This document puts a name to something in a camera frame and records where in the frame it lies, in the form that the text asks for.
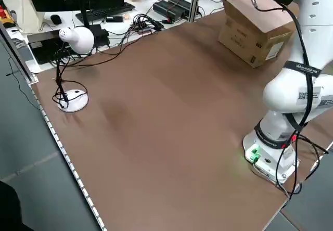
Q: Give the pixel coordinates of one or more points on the black usb hub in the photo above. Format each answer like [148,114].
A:
[141,29]

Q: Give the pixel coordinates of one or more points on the red emergency stop button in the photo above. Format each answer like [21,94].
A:
[2,13]

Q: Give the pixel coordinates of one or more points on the brown cardboard box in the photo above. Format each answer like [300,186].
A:
[239,38]

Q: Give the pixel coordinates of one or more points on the black power supply unit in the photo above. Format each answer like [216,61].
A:
[183,3]
[165,8]

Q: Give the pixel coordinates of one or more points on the aluminium frame post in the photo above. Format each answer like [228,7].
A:
[23,65]
[195,2]

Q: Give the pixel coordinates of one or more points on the white slotted edge strip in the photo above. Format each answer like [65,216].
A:
[69,158]

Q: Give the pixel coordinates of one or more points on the black keyboard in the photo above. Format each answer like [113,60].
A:
[112,9]

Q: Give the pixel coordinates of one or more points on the black computer mouse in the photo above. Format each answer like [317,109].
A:
[56,19]

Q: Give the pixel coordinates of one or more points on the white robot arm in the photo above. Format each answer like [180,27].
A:
[281,95]

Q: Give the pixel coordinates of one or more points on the white desk lamp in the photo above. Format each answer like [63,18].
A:
[80,39]

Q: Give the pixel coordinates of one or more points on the small black box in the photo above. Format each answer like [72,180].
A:
[114,19]

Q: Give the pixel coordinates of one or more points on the silver laptop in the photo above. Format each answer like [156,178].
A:
[41,51]

